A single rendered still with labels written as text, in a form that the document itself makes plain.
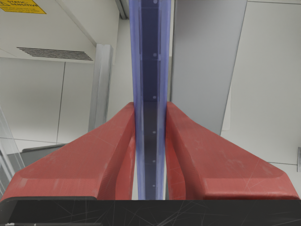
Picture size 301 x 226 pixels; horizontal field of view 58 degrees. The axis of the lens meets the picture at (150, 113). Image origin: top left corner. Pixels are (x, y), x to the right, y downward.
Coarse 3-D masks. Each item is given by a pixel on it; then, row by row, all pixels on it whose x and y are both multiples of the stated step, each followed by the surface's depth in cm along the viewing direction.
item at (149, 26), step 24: (144, 0) 9; (168, 0) 9; (144, 24) 9; (168, 24) 9; (144, 48) 10; (168, 48) 10; (144, 72) 10; (144, 96) 11; (144, 120) 12; (144, 144) 13; (144, 168) 14; (144, 192) 15
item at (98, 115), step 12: (96, 48) 73; (108, 48) 73; (96, 60) 73; (108, 60) 73; (96, 72) 73; (108, 72) 73; (96, 84) 72; (108, 84) 75; (96, 96) 72; (108, 96) 75; (96, 108) 73; (96, 120) 73; (24, 156) 32; (36, 156) 35; (0, 192) 28
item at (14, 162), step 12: (0, 108) 13; (0, 120) 13; (0, 132) 13; (0, 144) 13; (12, 144) 14; (0, 156) 14; (12, 156) 14; (0, 168) 15; (12, 168) 15; (0, 180) 15
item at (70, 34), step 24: (0, 0) 51; (24, 0) 50; (48, 0) 49; (72, 0) 54; (96, 0) 70; (0, 24) 64; (24, 24) 63; (48, 24) 62; (72, 24) 60; (96, 24) 72; (0, 48) 89; (24, 48) 85; (48, 48) 82; (72, 48) 80
